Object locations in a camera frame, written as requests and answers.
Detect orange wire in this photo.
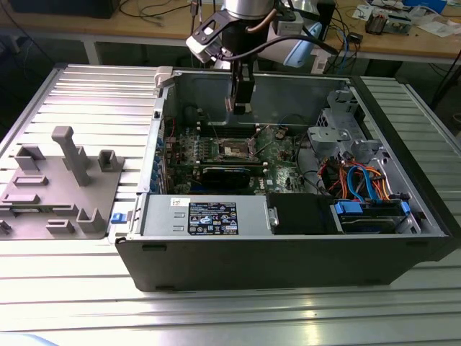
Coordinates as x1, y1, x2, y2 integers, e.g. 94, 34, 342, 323
372, 168, 394, 202

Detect pale blue plastic object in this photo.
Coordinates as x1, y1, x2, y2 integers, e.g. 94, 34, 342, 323
0, 333, 61, 346

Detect white labelled adapter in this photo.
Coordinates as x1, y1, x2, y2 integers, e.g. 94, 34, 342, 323
312, 56, 329, 75

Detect long wooden desk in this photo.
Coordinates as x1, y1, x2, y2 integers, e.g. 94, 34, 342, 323
0, 0, 461, 66

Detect hard disk in blue carrier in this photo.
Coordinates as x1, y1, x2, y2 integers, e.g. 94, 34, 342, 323
331, 199, 412, 236

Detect green circuit device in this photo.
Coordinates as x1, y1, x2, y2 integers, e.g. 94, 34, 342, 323
387, 13, 414, 36

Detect white paper sheets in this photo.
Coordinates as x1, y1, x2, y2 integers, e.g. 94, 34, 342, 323
413, 19, 460, 37

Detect black open PC case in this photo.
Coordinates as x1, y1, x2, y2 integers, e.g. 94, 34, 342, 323
114, 66, 461, 293

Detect copper finned cooler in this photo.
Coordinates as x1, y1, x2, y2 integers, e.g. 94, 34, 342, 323
364, 9, 389, 36

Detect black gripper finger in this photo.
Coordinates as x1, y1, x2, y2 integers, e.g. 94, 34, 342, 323
233, 61, 256, 116
230, 61, 241, 104

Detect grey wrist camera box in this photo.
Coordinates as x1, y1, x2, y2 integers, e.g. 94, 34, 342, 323
272, 12, 305, 37

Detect black graphics card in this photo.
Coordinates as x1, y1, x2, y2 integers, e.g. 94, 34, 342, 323
200, 166, 254, 191

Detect green motherboard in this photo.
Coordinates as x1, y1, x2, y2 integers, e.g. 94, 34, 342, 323
162, 122, 311, 196

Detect black drive bay box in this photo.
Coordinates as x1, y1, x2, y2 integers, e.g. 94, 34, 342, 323
268, 192, 343, 236

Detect large black equipment box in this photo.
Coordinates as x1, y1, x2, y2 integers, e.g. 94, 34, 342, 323
9, 0, 120, 19

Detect installed RAM stick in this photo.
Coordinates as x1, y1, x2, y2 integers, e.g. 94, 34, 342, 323
200, 161, 267, 177

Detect blue cardboard box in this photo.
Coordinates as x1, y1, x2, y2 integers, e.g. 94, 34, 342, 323
402, 0, 448, 12

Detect grey case latch handle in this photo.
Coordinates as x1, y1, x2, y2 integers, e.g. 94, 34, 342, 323
153, 66, 176, 87

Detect grey power supply unit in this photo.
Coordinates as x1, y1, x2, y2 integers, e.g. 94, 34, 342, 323
138, 193, 271, 239

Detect red wire bundle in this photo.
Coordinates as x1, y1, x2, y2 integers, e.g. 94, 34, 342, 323
318, 159, 347, 192

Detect grey plastic parts rack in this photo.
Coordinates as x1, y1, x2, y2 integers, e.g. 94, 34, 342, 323
0, 125, 125, 241

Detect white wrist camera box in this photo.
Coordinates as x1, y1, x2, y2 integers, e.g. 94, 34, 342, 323
185, 12, 231, 64

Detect tall black desktop box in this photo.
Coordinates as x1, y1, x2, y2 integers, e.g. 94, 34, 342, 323
316, 0, 336, 41

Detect silver metal drive cage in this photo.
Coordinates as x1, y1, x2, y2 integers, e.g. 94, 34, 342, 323
308, 88, 388, 163

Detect blue flat wire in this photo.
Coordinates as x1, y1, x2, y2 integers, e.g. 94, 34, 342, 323
346, 160, 378, 205

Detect CPU socket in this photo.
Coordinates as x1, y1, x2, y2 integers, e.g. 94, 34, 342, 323
215, 138, 261, 161

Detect pale blue teach pendant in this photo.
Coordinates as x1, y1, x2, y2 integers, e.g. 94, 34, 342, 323
284, 21, 324, 68

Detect black round plastic part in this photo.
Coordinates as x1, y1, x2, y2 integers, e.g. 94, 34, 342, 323
182, 103, 202, 126

